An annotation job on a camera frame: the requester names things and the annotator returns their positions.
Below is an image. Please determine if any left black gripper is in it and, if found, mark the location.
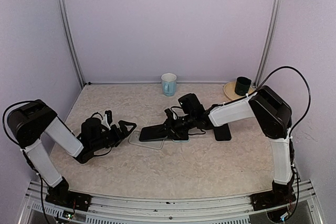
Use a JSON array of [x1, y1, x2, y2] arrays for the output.
[[91, 120, 137, 151]]

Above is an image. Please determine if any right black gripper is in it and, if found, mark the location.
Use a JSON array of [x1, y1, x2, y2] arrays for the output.
[[154, 112, 195, 140]]

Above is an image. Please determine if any clear phone case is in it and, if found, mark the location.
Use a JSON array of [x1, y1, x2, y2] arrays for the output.
[[128, 131, 164, 150]]

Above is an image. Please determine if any light blue phone case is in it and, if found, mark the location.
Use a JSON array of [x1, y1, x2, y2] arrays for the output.
[[172, 133, 190, 143]]

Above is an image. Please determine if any black phone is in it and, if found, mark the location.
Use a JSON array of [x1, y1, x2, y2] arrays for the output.
[[140, 125, 168, 142]]

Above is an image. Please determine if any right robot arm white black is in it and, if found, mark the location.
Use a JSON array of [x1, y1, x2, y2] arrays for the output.
[[152, 83, 297, 205]]

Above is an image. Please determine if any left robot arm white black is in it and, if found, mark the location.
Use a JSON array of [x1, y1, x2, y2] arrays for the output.
[[2, 99, 137, 206]]

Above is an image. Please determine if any light blue mug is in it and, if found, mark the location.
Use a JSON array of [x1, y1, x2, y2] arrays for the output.
[[161, 73, 177, 97]]

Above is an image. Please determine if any beige plate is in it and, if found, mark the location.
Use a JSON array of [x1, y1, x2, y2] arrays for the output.
[[224, 81, 255, 101]]

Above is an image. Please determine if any dark green cup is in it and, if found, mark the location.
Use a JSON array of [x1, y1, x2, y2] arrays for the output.
[[234, 76, 251, 96]]

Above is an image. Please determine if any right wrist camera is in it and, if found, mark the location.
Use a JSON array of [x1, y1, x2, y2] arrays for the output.
[[164, 109, 179, 123]]

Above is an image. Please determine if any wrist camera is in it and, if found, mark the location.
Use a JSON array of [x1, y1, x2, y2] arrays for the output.
[[102, 110, 113, 130], [164, 109, 179, 123]]

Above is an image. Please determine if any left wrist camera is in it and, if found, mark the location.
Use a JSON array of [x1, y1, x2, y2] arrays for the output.
[[102, 110, 113, 130]]

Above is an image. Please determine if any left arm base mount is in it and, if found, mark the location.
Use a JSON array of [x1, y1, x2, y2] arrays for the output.
[[45, 177, 92, 212]]

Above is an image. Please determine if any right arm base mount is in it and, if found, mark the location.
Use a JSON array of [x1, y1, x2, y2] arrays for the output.
[[250, 179, 296, 211]]

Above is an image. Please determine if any left aluminium frame post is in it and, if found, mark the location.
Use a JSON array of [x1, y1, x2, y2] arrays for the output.
[[57, 0, 86, 88]]

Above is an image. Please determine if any aluminium frame post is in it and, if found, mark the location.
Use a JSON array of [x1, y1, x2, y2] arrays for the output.
[[57, 0, 86, 88], [254, 0, 281, 87]]

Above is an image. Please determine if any right aluminium frame post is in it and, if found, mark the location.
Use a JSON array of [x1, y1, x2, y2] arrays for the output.
[[254, 0, 281, 87]]

